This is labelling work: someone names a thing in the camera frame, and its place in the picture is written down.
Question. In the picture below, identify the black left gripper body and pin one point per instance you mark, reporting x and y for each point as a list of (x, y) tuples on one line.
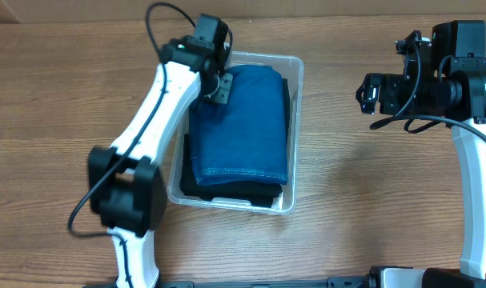
[(220, 88)]

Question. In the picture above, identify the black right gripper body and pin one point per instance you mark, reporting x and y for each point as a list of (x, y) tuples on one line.
[(394, 92)]

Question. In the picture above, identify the blue denim cloth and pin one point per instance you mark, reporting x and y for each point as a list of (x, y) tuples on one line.
[(245, 139)]

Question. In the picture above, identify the black garment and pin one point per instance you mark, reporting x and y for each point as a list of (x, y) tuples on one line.
[(259, 201), (286, 105)]

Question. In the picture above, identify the clear plastic storage bin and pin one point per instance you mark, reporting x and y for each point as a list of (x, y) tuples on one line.
[(291, 68)]

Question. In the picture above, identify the black cloth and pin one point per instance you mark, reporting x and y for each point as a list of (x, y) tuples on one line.
[(190, 187)]

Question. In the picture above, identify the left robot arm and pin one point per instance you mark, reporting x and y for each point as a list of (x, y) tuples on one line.
[(126, 187)]

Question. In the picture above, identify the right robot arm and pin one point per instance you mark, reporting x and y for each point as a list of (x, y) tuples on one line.
[(443, 82)]

